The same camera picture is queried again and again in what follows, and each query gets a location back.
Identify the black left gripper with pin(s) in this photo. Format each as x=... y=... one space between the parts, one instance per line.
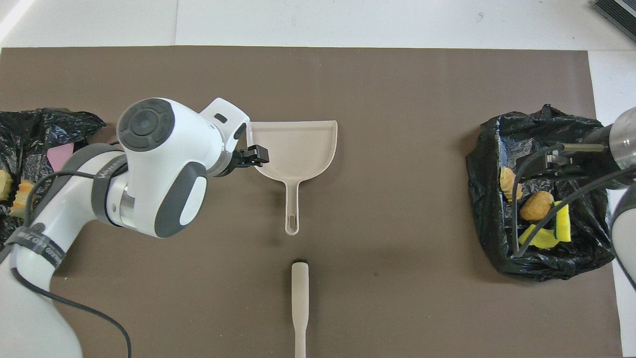
x=233 y=163

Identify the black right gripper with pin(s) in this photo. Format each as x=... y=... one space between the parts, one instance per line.
x=598 y=149

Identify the beige plastic dustpan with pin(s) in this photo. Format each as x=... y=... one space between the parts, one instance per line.
x=298 y=149

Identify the orange-brown sponge chunk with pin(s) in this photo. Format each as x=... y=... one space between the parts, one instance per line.
x=536 y=206

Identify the pale beige sponge chunk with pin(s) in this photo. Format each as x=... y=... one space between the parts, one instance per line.
x=5 y=185
x=22 y=198
x=508 y=181

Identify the green and yellow sponge piece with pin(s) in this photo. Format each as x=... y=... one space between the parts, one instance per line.
x=563 y=223

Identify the yellow sponge block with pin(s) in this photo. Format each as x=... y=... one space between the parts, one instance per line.
x=541 y=239

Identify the beige brush with black bristles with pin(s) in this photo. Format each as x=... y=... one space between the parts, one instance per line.
x=300 y=303

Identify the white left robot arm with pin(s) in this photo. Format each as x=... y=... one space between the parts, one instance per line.
x=149 y=169

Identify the black trash bag bin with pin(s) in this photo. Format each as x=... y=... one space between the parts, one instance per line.
x=489 y=223

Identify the pink bin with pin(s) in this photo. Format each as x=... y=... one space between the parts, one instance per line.
x=60 y=156

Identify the black bag over pink bin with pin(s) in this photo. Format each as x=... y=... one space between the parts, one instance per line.
x=30 y=129

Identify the brown table mat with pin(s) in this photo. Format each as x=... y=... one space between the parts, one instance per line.
x=397 y=89

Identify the dark grey ribbed device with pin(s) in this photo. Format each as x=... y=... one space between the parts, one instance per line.
x=618 y=15

